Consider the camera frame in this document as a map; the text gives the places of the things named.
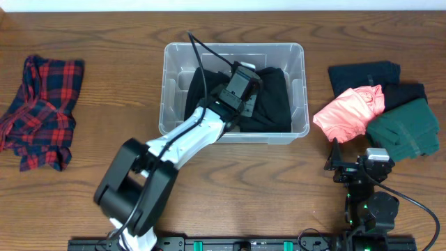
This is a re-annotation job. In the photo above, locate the black garment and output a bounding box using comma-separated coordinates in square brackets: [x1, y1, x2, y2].
[184, 67, 292, 132]

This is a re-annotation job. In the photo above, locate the pink garment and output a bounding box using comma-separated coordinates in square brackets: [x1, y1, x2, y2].
[313, 85, 385, 143]

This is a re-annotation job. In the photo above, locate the red navy plaid shirt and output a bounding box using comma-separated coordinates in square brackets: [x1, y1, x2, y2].
[1, 55, 85, 172]

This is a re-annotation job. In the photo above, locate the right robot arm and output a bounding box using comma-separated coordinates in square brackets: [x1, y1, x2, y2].
[324, 139, 399, 251]

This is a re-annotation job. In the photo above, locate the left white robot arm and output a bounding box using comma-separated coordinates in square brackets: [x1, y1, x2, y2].
[93, 62, 263, 250]

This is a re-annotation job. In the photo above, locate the dark green folded garment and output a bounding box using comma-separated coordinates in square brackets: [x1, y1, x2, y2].
[366, 98, 440, 162]

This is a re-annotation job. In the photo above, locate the dark navy folded garment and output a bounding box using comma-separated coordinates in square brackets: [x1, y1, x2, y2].
[328, 61, 401, 98]

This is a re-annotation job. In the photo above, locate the clear plastic storage bin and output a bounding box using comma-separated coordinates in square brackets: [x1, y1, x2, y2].
[159, 43, 310, 145]

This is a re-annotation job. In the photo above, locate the black folded cloth right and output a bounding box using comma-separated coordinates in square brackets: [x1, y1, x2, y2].
[383, 84, 427, 112]

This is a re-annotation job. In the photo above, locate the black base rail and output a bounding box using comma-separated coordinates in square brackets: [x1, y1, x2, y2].
[68, 235, 418, 251]

